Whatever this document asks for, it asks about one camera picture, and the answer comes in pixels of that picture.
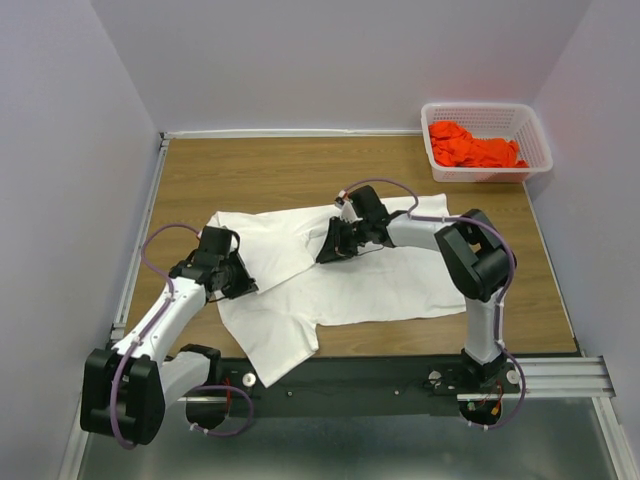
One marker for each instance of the white t shirt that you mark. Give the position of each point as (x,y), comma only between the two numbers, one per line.
(276,325)

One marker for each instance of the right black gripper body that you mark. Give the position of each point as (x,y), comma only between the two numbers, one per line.
(359,232)

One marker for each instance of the aluminium frame rail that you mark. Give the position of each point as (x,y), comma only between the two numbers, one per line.
(547,431)

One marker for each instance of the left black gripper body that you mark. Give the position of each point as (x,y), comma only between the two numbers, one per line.
(234,273)

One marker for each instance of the white plastic basket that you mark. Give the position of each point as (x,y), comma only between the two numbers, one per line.
(486,120)

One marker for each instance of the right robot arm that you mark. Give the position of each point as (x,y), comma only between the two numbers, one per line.
(480,264)

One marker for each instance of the orange t shirt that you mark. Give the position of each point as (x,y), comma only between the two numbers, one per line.
(455,147)

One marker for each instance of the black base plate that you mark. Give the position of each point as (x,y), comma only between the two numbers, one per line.
(328,387)

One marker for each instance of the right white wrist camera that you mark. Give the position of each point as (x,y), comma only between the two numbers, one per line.
(345,207)

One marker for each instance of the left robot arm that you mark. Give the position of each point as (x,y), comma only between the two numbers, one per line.
(127,388)

